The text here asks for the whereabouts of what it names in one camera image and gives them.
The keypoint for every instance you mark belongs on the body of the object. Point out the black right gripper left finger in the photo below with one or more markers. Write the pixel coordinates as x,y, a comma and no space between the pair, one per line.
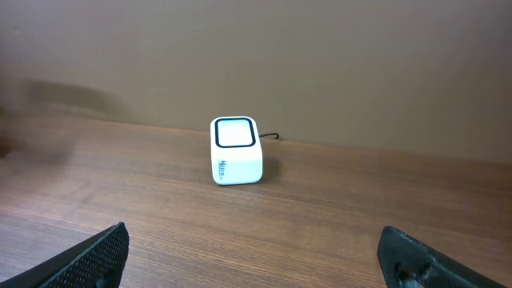
97,262

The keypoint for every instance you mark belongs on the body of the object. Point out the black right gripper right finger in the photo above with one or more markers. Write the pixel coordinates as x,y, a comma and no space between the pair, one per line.
407,262

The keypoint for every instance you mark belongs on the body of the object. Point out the white barcode scanner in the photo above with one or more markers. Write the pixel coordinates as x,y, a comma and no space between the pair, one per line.
235,151

